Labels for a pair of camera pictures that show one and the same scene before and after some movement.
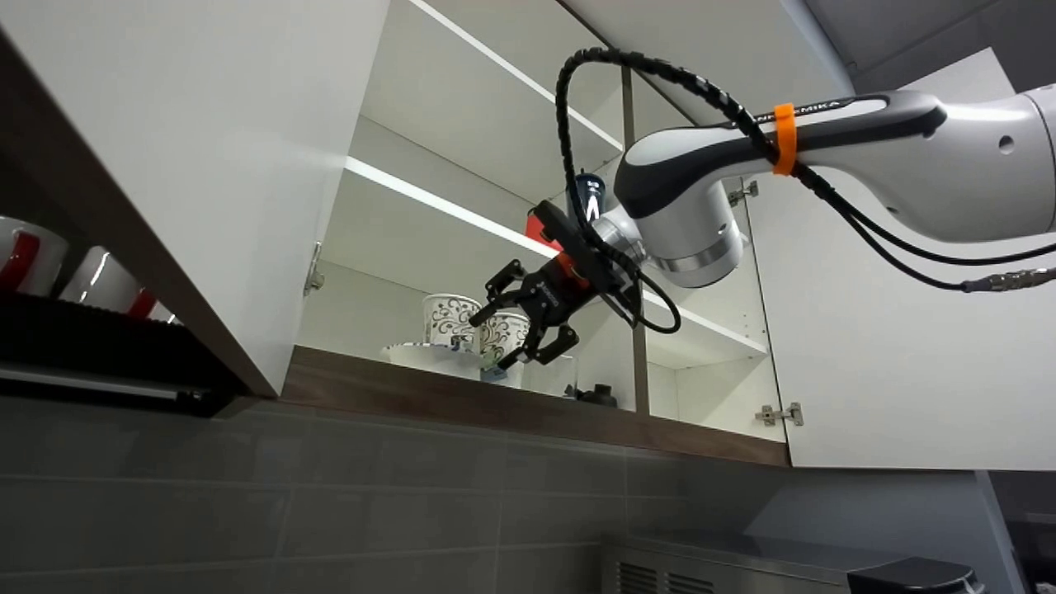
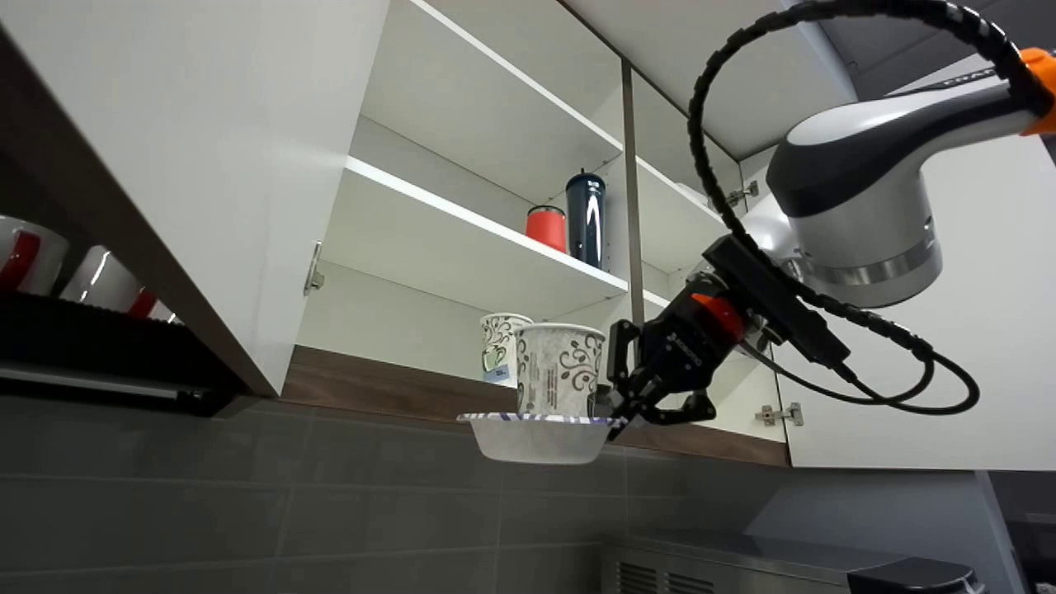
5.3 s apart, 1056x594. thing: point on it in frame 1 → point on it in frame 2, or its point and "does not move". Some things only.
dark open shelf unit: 80,351 does not move
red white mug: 29,258 does not move
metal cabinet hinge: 769,418 does not move
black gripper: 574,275 → 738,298
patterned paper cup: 505,330 → 559,364
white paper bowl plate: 458,359 → 539,435
